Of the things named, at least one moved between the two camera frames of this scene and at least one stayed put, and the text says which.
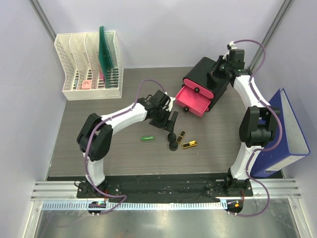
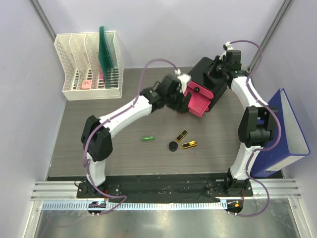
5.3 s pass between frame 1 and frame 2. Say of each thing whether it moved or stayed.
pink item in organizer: stayed
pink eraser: stayed
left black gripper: moved
